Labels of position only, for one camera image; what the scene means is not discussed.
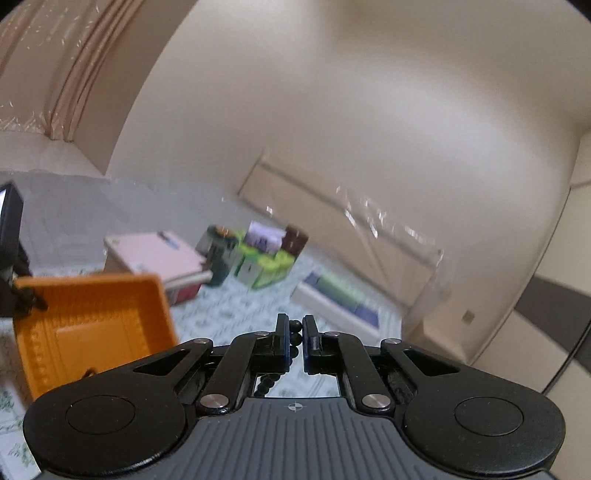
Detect orange plastic tray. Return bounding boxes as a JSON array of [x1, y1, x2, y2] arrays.
[[13, 273, 178, 399]]

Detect white flat box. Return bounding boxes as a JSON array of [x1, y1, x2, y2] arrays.
[[291, 272, 380, 344]]

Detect green long box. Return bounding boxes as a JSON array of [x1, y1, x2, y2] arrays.
[[315, 273, 363, 311]]

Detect green tissue box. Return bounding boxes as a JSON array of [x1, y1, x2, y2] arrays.
[[233, 230, 296, 290]]

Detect pink book stack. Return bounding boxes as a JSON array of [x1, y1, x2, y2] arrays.
[[103, 231, 213, 306]]

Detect dark green round tin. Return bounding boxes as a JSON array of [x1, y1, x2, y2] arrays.
[[195, 225, 239, 288]]

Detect wooden headboard in plastic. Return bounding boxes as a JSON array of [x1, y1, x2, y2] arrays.
[[238, 154, 450, 309]]

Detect purple tissue pack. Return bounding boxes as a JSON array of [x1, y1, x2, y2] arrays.
[[243, 221, 286, 255]]

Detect brown small box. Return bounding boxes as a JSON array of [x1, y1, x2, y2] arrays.
[[281, 225, 308, 258]]

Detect beige curtain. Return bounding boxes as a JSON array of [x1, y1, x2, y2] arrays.
[[0, 0, 153, 142]]

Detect wall switch plate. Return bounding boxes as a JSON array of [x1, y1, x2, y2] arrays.
[[462, 310, 476, 324]]

